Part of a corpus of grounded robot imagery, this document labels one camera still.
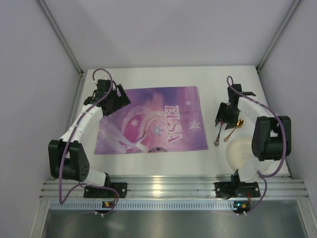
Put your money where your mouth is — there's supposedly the gold spoon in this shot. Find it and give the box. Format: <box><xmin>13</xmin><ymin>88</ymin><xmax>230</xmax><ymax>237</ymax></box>
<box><xmin>223</xmin><ymin>119</ymin><xmax>244</xmax><ymax>142</ymax></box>

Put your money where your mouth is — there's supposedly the cream white plate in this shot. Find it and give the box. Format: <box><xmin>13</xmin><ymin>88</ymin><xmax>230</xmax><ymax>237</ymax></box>
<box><xmin>225</xmin><ymin>137</ymin><xmax>273</xmax><ymax>175</ymax></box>

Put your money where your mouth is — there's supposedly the right aluminium frame post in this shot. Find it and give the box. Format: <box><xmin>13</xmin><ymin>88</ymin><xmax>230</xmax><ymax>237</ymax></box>
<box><xmin>256</xmin><ymin>0</ymin><xmax>303</xmax><ymax>73</ymax></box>

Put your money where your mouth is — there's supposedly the aluminium frame post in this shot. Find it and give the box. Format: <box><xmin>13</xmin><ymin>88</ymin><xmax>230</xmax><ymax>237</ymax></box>
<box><xmin>256</xmin><ymin>0</ymin><xmax>303</xmax><ymax>73</ymax></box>
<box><xmin>35</xmin><ymin>0</ymin><xmax>84</xmax><ymax>75</ymax></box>

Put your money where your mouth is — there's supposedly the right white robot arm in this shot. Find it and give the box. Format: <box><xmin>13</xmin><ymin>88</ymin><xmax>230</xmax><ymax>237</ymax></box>
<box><xmin>215</xmin><ymin>83</ymin><xmax>291</xmax><ymax>182</ymax></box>

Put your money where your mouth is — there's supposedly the purple Elsa placemat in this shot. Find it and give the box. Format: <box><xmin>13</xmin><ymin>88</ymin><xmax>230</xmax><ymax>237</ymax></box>
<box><xmin>94</xmin><ymin>86</ymin><xmax>208</xmax><ymax>155</ymax></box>

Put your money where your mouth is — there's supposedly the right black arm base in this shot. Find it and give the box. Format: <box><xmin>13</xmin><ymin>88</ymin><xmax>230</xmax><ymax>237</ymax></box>
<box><xmin>214</xmin><ymin>171</ymin><xmax>261</xmax><ymax>199</ymax></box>

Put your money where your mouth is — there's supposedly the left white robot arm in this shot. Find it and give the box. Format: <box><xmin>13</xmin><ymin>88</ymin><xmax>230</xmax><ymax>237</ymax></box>
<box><xmin>48</xmin><ymin>79</ymin><xmax>131</xmax><ymax>187</ymax></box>

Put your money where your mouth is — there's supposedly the left aluminium frame post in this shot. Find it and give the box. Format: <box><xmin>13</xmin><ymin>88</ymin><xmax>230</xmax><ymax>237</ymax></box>
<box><xmin>35</xmin><ymin>0</ymin><xmax>84</xmax><ymax>75</ymax></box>

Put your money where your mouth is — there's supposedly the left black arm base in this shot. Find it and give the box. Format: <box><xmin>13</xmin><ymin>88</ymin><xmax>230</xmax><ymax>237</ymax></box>
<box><xmin>83</xmin><ymin>182</ymin><xmax>128</xmax><ymax>198</ymax></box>

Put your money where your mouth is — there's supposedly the aluminium mounting rail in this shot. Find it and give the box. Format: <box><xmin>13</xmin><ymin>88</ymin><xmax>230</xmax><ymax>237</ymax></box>
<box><xmin>39</xmin><ymin>175</ymin><xmax>308</xmax><ymax>200</ymax></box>

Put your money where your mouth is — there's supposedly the perforated grey cable tray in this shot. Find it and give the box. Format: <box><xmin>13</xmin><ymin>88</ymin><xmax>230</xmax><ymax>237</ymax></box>
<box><xmin>49</xmin><ymin>200</ymin><xmax>250</xmax><ymax>211</ymax></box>

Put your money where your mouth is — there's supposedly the iridescent purple fork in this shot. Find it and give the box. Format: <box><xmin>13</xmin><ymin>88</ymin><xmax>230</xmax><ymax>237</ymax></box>
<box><xmin>214</xmin><ymin>121</ymin><xmax>224</xmax><ymax>146</ymax></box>

